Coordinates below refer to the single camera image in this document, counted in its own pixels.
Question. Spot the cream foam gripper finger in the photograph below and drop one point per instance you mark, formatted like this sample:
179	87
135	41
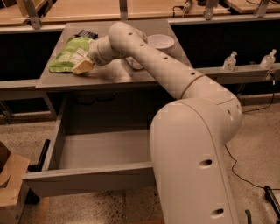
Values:
83	66

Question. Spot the green rice chip bag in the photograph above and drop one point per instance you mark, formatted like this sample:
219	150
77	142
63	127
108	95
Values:
74	50

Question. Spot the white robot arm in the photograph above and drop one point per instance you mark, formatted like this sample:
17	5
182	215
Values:
186	135

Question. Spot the grey cabinet with top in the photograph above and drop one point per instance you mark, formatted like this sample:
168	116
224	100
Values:
118	73

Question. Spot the open grey top drawer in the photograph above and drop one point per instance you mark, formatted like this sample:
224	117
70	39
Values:
102	146

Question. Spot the small black snack packet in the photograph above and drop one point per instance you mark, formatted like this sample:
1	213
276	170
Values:
86	34

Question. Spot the white ceramic bowl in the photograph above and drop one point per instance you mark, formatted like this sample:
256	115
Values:
160	41

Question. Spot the brown cardboard box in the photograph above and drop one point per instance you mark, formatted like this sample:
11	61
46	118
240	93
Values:
12	189

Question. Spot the clear sanitizer pump bottle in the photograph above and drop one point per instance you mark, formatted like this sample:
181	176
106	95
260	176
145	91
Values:
230	61

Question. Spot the black bar on floor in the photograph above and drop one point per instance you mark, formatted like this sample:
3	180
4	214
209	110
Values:
271	198

